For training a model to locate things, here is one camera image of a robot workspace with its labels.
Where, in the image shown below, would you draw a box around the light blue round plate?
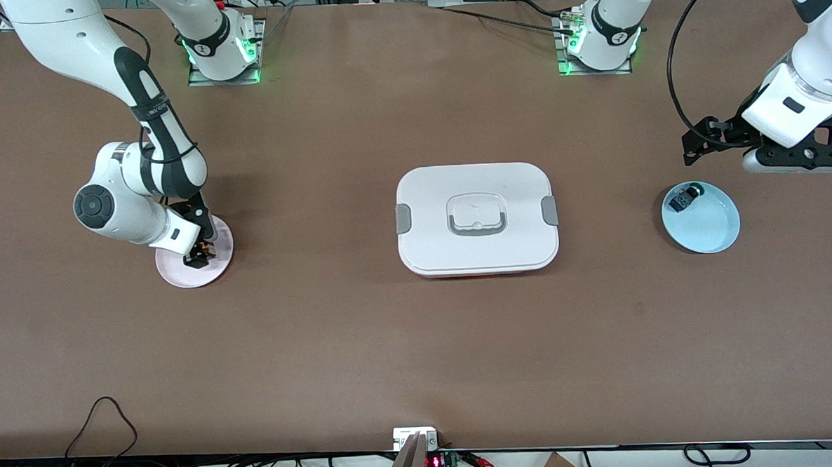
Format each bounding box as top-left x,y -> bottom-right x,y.
659,180 -> 743,257

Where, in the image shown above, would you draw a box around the pink round plate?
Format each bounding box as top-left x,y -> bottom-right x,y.
154,213 -> 236,290

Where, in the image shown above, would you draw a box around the white lidded box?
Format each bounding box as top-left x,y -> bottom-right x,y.
394,160 -> 562,280

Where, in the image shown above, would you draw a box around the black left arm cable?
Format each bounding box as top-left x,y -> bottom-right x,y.
663,0 -> 744,153

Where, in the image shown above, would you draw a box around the red clip leads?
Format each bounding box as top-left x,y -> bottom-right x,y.
461,449 -> 513,467

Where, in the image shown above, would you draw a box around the black looped table cable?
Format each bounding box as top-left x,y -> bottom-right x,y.
62,395 -> 140,466

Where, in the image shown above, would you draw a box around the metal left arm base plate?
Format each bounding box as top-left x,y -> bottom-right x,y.
553,10 -> 633,79

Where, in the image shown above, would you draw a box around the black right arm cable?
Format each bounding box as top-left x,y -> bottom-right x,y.
101,12 -> 154,69

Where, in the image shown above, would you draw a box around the small white device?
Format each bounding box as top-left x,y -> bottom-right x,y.
392,426 -> 439,452

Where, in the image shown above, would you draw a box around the blue black switch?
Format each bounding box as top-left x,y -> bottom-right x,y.
669,184 -> 707,213

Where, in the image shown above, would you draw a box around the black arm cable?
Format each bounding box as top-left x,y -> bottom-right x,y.
101,12 -> 154,69
663,0 -> 744,153

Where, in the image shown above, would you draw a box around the black coiled floor cable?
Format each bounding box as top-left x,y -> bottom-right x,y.
683,441 -> 753,467

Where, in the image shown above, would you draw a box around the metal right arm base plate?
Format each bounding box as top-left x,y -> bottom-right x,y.
185,18 -> 269,88

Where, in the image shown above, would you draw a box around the black cable to base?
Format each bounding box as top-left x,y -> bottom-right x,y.
440,0 -> 578,41

